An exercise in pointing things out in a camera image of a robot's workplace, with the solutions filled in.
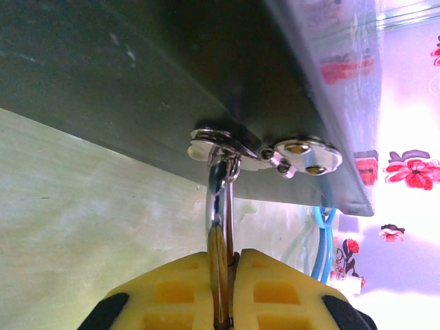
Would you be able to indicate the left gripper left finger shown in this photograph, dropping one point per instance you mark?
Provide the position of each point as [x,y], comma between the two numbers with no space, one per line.
[165,295]

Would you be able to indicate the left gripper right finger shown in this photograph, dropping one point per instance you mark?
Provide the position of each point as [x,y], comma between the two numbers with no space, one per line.
[275,295]

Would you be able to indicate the brass padlock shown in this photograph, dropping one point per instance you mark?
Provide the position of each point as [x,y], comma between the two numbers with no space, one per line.
[220,254]

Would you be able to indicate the blue tube stethoscope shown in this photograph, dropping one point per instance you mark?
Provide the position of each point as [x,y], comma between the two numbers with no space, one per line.
[322,237]

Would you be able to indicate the silver box hasp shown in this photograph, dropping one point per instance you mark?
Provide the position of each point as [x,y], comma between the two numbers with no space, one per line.
[302,156]

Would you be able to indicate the starry night painted box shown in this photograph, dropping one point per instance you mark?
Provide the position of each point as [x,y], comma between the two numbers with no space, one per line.
[172,68]

